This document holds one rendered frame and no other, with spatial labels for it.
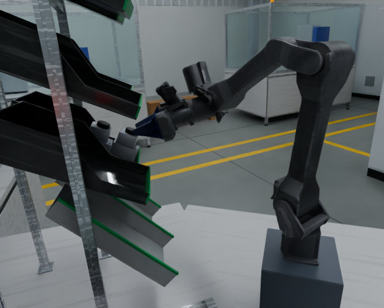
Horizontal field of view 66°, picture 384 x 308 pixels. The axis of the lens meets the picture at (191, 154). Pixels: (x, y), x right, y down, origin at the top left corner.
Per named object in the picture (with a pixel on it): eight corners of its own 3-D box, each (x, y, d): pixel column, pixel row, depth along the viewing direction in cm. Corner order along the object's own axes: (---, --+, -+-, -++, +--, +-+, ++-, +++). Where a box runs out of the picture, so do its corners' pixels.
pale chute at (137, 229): (162, 247, 74) (174, 235, 73) (164, 288, 62) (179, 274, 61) (64, 183, 65) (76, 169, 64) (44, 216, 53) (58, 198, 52)
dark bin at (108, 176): (146, 176, 66) (158, 146, 64) (146, 205, 54) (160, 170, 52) (13, 134, 60) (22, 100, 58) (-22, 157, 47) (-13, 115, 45)
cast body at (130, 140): (136, 156, 77) (144, 131, 75) (134, 161, 73) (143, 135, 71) (104, 145, 76) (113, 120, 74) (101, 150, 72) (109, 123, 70)
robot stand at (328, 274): (324, 307, 70) (334, 236, 63) (330, 365, 58) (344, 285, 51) (264, 294, 75) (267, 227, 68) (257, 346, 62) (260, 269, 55)
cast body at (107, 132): (109, 150, 74) (118, 124, 72) (107, 156, 70) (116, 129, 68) (74, 139, 71) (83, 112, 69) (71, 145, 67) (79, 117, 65)
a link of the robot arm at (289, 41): (354, 62, 46) (326, 3, 48) (325, 66, 42) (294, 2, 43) (240, 129, 70) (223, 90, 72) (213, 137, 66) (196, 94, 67)
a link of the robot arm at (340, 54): (360, 41, 44) (322, 38, 49) (334, 43, 40) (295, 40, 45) (316, 216, 58) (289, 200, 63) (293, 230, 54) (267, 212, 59)
